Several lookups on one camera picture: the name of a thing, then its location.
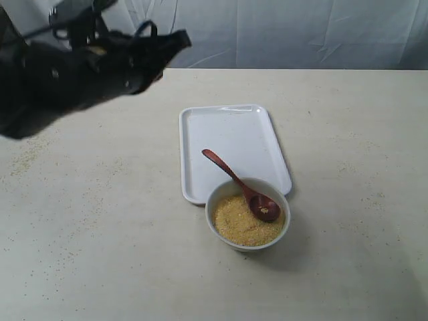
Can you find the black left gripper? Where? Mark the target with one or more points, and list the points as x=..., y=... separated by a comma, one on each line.
x=115, y=64

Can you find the dark brown wooden spoon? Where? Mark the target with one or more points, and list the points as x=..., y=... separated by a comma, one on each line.
x=262, y=207

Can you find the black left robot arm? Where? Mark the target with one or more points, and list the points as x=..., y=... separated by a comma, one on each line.
x=42, y=83

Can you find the yellow granular grain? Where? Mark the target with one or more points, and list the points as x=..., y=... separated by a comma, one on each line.
x=235, y=222

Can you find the white backdrop cloth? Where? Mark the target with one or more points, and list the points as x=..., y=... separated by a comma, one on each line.
x=352, y=34

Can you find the white rectangular plastic tray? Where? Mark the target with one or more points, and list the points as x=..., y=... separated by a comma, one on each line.
x=242, y=135

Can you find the white ceramic bowl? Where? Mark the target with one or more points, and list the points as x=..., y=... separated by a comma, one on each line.
x=230, y=188

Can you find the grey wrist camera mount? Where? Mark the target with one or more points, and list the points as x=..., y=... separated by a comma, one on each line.
x=79, y=21

